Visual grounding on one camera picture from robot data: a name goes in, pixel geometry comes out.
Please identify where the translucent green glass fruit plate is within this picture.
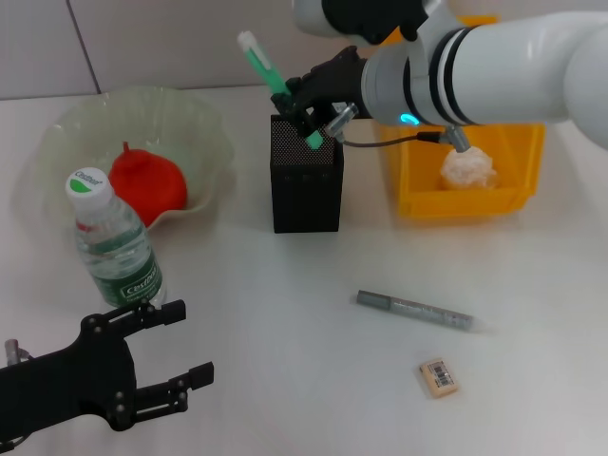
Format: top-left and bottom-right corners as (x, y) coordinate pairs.
(32, 85), (237, 234)

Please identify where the black mesh pen holder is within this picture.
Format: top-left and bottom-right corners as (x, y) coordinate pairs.
(269, 112), (344, 234)

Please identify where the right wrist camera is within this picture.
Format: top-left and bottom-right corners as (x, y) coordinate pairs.
(292, 0), (431, 47)

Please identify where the yellow plastic bin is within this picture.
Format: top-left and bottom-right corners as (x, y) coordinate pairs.
(379, 13), (546, 219)

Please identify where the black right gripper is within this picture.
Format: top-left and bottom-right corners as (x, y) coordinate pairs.
(270, 46), (370, 140)

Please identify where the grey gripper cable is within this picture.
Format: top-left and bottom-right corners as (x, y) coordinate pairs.
(326, 102), (471, 154)
(0, 337), (35, 452)

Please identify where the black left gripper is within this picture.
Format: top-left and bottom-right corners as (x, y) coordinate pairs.
(0, 298), (215, 436)

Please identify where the clear bottle with green label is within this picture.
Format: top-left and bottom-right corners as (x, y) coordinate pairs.
(65, 165), (168, 310)

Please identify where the grey left gripper cable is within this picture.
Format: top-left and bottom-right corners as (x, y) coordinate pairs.
(0, 337), (35, 452)

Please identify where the grey right gripper cable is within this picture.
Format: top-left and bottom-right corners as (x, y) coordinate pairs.
(326, 102), (471, 154)

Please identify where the white paper ball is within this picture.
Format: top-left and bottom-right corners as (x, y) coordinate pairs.
(439, 145), (504, 190)

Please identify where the grey marker pen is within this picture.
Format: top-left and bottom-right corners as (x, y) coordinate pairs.
(355, 289), (495, 333)

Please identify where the red-orange fruit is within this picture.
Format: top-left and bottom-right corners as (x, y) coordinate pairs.
(107, 141), (189, 228)

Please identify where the beige eraser with barcode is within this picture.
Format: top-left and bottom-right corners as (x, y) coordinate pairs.
(417, 359), (460, 399)

